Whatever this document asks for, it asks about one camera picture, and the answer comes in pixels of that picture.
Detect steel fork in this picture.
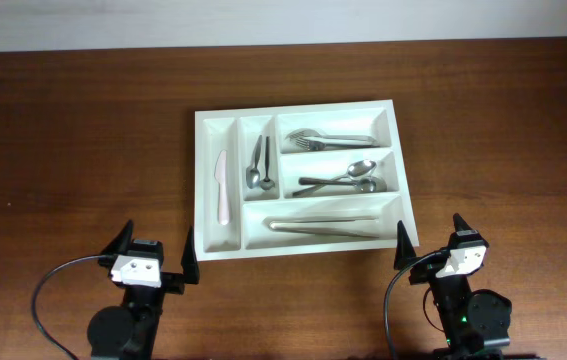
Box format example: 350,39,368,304
294,138,378,151
286,128,378,145

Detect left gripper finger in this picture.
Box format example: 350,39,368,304
180,227,200,285
101,220,134,255

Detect small steel teaspoon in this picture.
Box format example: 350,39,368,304
246,135,263,189
260,136,275,191

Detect right black cable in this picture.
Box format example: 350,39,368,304
382,250,452,360

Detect left black cable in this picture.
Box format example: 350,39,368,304
31,254,114,360

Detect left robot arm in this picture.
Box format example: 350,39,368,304
87,221,200,359

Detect large steel spoon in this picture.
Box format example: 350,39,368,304
298,177,387,193
292,159,377,197

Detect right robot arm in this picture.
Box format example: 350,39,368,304
383,213,512,359

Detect white plastic knife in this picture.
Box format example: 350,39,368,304
214,150,231,226

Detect black cable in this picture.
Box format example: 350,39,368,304
382,250,452,360
31,254,114,360

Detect white plastic cutlery tray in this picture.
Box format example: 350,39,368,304
192,100,419,261

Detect steel tweezers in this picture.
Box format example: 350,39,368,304
264,216,380,238

